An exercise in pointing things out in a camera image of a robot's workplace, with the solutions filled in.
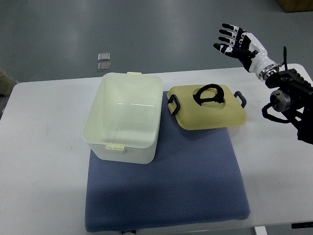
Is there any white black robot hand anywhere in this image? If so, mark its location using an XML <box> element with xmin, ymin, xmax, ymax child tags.
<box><xmin>213</xmin><ymin>23</ymin><xmax>279</xmax><ymax>81</ymax></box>

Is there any yellow box lid black handle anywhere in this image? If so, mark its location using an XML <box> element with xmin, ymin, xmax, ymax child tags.
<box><xmin>167</xmin><ymin>84</ymin><xmax>246</xmax><ymax>130</ymax></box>

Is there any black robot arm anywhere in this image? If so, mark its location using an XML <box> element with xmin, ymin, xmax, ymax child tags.
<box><xmin>260</xmin><ymin>47</ymin><xmax>313</xmax><ymax>144</ymax></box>

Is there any cardboard box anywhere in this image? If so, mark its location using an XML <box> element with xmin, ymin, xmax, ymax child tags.
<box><xmin>277</xmin><ymin>0</ymin><xmax>313</xmax><ymax>13</ymax></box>

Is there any white storage box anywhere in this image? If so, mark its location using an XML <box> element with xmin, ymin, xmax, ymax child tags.
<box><xmin>82</xmin><ymin>72</ymin><xmax>163</xmax><ymax>164</ymax></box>

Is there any blue padded mat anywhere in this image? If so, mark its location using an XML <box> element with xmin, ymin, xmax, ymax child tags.
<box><xmin>85</xmin><ymin>97</ymin><xmax>250</xmax><ymax>232</ymax></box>

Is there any upper metal floor plate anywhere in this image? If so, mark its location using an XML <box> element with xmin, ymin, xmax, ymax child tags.
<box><xmin>97</xmin><ymin>52</ymin><xmax>111</xmax><ymax>61</ymax></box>

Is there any metal floor plate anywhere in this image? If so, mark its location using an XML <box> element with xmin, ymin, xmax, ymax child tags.
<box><xmin>97</xmin><ymin>52</ymin><xmax>111</xmax><ymax>61</ymax></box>
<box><xmin>97</xmin><ymin>62</ymin><xmax>111</xmax><ymax>72</ymax></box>

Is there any lower metal floor plate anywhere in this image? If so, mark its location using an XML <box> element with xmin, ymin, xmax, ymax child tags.
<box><xmin>97</xmin><ymin>62</ymin><xmax>111</xmax><ymax>72</ymax></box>

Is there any black table control panel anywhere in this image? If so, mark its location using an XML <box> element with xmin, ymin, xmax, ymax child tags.
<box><xmin>291</xmin><ymin>221</ymin><xmax>313</xmax><ymax>229</ymax></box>

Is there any person in beige trousers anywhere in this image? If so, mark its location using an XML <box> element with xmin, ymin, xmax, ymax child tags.
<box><xmin>0</xmin><ymin>69</ymin><xmax>19</xmax><ymax>96</ymax></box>

